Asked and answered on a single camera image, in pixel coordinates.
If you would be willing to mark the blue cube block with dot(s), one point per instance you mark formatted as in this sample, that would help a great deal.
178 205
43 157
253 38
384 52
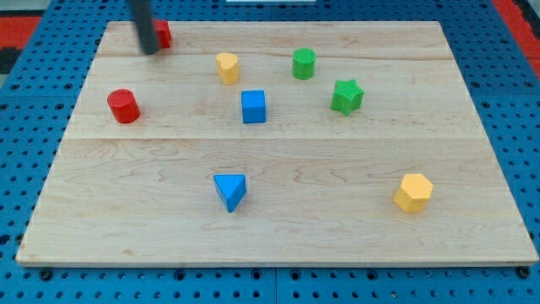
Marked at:
253 106

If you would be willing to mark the wooden board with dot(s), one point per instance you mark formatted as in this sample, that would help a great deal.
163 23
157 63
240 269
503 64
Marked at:
320 185

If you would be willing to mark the blue triangle block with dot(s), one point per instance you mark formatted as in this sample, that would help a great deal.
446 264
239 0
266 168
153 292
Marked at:
231 189

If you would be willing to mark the green cylinder block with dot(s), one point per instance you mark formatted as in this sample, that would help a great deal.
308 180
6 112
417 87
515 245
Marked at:
303 63

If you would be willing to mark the green star block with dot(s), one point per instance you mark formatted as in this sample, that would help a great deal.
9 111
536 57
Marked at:
347 96

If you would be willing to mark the yellow heart block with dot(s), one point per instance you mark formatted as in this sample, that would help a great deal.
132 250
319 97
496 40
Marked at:
228 67

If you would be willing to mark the yellow hexagon block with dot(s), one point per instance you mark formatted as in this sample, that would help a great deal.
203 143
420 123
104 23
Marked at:
413 193

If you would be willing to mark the red cylinder block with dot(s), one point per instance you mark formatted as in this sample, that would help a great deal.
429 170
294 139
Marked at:
123 105

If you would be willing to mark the red block behind stick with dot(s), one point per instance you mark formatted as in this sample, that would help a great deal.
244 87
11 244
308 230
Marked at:
162 30

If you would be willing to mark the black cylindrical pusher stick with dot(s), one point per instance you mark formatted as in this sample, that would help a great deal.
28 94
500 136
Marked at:
143 20

